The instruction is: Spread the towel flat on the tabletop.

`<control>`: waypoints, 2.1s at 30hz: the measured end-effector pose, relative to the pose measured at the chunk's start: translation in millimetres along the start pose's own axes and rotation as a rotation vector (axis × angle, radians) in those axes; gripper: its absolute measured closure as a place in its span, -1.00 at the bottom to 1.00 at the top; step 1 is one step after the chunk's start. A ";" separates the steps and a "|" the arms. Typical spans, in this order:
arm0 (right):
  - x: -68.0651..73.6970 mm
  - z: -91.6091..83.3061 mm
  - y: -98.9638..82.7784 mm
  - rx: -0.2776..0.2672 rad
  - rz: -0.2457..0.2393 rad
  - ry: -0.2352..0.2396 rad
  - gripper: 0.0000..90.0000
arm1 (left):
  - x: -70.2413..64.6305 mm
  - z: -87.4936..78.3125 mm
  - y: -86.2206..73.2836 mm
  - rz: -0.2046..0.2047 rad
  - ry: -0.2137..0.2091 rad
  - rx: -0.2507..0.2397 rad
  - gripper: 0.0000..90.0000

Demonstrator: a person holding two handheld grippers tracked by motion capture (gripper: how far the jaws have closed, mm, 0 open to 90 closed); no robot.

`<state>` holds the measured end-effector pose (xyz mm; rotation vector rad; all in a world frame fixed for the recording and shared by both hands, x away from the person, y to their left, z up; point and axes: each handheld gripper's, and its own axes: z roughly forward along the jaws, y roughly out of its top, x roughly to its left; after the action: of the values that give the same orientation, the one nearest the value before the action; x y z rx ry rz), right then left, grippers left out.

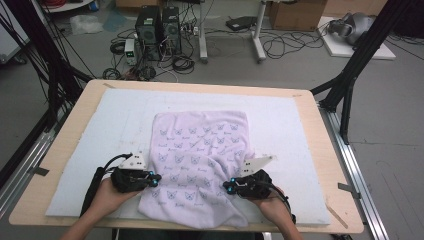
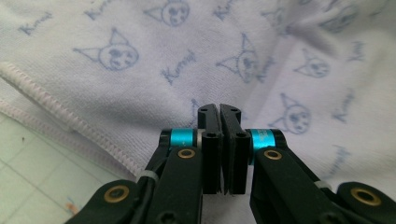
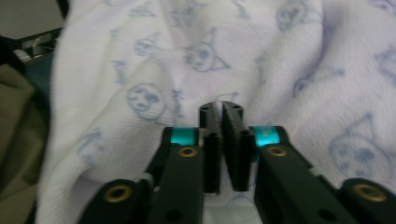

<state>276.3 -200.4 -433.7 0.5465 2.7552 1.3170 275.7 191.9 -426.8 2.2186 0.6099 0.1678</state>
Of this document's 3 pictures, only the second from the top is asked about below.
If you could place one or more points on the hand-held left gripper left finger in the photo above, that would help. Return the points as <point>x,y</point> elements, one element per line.
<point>211,155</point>

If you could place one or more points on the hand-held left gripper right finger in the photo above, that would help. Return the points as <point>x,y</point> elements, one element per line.
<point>238,155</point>

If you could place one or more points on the lilac printed towel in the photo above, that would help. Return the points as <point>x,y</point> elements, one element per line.
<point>186,46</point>

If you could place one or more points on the white foam mat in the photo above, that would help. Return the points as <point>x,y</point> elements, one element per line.
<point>31,171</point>

